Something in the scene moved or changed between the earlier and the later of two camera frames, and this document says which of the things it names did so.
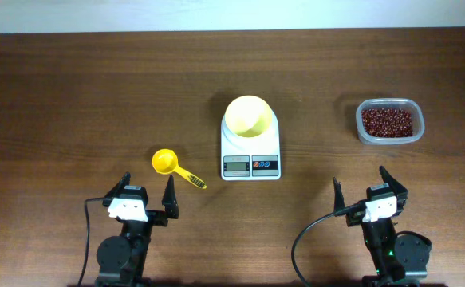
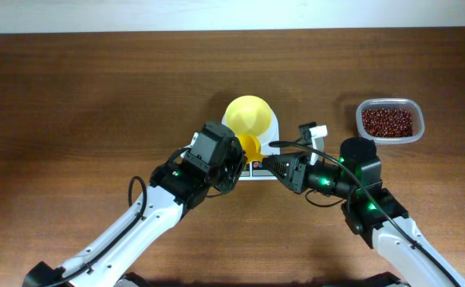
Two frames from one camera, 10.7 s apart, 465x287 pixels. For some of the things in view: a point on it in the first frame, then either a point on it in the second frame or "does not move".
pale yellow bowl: x=248 y=115 does not move
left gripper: x=169 y=202 → x=238 y=157
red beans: x=387 y=122 does not move
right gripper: x=398 y=190 → x=295 y=172
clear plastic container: x=382 y=121 does not move
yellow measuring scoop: x=165 y=161 → x=251 y=146
